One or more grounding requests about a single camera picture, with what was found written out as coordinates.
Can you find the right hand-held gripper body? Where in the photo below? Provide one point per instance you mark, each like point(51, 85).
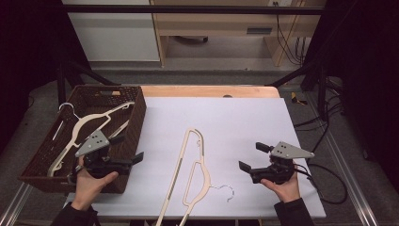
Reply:
point(290, 151)

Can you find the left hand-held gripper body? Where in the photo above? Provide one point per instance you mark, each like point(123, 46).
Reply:
point(92, 144)

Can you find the beige clothes hanger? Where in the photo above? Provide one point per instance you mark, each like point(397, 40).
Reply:
point(206, 175)
point(76, 128)

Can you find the brown woven basket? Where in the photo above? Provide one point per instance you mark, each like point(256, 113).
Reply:
point(47, 147)

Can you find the person's right hand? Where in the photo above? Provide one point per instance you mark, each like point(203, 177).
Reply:
point(287, 191)

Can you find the person's left hand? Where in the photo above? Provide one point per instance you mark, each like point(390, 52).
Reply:
point(89, 188)

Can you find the white table sheet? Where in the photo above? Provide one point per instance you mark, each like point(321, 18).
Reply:
point(244, 125)

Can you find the yellow and black tool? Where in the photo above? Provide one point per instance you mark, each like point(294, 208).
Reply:
point(295, 99)

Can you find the black metal stand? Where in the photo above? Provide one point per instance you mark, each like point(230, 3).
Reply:
point(322, 94)
point(61, 84)

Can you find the white cabinet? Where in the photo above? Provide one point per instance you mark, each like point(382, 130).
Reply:
point(113, 34)

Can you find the dark curtain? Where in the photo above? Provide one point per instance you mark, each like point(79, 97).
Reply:
point(28, 47)
point(370, 78)

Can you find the grey desk vent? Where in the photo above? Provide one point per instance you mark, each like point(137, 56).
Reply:
point(259, 31)

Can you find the light wooden desk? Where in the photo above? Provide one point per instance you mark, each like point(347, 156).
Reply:
point(216, 23)

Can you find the aluminium rail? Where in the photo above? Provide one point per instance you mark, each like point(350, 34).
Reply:
point(14, 204)
point(351, 185)

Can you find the black horizontal frame bar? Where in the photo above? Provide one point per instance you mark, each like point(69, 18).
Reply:
point(188, 9)

